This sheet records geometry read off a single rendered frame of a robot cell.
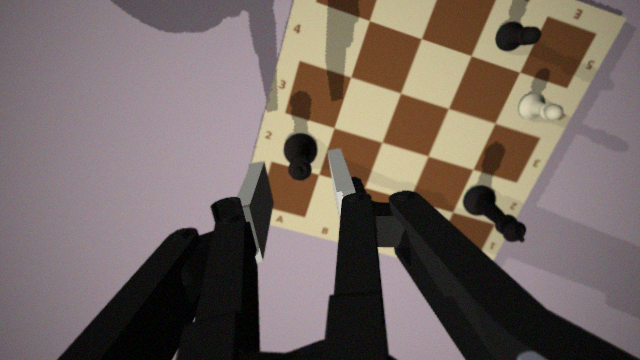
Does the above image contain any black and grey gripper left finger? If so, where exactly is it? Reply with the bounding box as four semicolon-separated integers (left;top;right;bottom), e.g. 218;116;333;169
57;161;274;360

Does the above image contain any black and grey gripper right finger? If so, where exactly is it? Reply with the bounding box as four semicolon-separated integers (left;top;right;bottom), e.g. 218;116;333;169
323;148;640;360

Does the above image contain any white pawn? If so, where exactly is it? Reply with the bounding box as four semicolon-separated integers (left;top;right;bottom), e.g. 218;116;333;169
518;93;563;120

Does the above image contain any chessboard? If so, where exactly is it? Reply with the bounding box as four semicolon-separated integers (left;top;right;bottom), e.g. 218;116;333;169
252;0;627;260

